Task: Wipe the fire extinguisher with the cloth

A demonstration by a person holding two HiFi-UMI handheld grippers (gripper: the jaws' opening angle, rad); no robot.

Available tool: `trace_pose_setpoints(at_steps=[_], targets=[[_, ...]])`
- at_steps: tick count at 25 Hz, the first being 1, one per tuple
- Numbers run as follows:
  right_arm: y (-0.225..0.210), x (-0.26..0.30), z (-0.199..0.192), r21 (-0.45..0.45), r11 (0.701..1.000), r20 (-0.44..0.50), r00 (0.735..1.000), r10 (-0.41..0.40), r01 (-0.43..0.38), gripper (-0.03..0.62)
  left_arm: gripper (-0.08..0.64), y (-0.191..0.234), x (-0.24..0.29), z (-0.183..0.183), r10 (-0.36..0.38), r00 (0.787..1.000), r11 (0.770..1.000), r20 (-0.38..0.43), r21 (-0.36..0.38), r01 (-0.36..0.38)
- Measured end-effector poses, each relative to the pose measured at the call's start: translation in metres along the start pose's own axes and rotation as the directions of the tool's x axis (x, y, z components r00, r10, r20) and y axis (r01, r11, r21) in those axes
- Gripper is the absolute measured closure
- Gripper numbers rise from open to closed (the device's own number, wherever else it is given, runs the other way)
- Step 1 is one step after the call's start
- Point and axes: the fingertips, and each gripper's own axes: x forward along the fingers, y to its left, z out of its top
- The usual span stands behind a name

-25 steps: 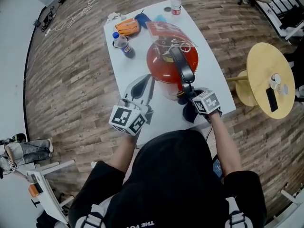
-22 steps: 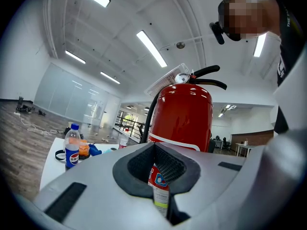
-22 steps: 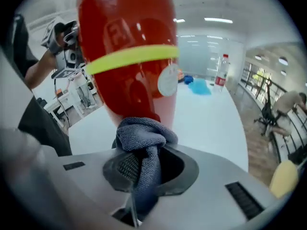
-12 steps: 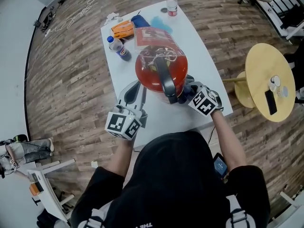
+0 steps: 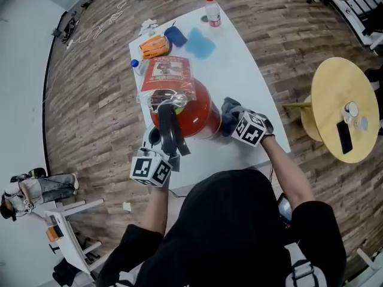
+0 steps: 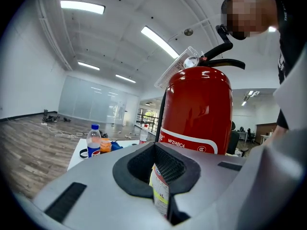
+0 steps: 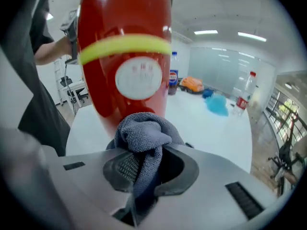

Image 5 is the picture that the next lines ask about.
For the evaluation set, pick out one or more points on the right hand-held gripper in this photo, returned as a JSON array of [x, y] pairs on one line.
[[249, 128]]

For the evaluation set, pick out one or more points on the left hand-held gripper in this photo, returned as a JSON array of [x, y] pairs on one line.
[[146, 169]]

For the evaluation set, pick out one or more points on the grey blue wiping cloth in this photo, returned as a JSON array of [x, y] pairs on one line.
[[229, 115]]

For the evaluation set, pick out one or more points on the red fire extinguisher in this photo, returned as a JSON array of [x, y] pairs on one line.
[[194, 109]]

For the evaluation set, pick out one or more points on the person's right forearm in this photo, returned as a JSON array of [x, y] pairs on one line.
[[284, 172]]

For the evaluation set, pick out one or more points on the person's left forearm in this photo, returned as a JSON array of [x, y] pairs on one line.
[[155, 211]]

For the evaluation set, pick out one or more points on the white paper scrap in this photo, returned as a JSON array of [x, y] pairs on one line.
[[127, 206]]

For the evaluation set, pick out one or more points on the dark soda bottle blue cap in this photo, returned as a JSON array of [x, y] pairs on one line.
[[136, 64]]

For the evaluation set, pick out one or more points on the black screen device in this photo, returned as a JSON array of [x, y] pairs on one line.
[[284, 208]]

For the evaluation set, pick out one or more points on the round yellow wooden table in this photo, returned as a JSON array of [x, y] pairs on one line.
[[332, 85]]

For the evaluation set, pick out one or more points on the black smartphone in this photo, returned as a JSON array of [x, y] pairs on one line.
[[344, 136]]

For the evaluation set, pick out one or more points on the orange tissue packet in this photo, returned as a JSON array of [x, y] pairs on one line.
[[154, 46]]

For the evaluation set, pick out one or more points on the light blue cloth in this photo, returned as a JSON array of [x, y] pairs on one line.
[[199, 45]]

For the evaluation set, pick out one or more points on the white mug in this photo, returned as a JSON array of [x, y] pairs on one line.
[[351, 109]]

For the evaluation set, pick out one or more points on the person in dark shirt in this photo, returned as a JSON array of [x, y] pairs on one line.
[[224, 235]]

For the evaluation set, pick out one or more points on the dark blue pouch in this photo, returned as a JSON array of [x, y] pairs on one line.
[[176, 36]]

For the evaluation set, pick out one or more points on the small glass jar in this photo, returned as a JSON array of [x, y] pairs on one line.
[[363, 123]]

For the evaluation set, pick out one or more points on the crumpled white tissue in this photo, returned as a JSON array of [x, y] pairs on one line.
[[148, 25]]

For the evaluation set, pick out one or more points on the round black lid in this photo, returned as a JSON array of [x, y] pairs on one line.
[[204, 18]]

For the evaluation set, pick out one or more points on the clear water bottle red cap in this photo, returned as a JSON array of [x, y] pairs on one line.
[[213, 13]]

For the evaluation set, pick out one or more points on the white desk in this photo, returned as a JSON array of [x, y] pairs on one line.
[[68, 238]]

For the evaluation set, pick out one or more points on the orange box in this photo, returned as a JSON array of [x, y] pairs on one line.
[[54, 233]]

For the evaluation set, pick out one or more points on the black chair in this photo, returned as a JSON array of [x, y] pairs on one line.
[[375, 79]]

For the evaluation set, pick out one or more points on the black backpack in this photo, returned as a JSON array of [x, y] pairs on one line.
[[64, 271]]

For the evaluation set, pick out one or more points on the black railing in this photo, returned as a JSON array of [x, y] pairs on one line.
[[359, 7]]

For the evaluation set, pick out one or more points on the white table frame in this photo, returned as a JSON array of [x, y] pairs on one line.
[[368, 262]]

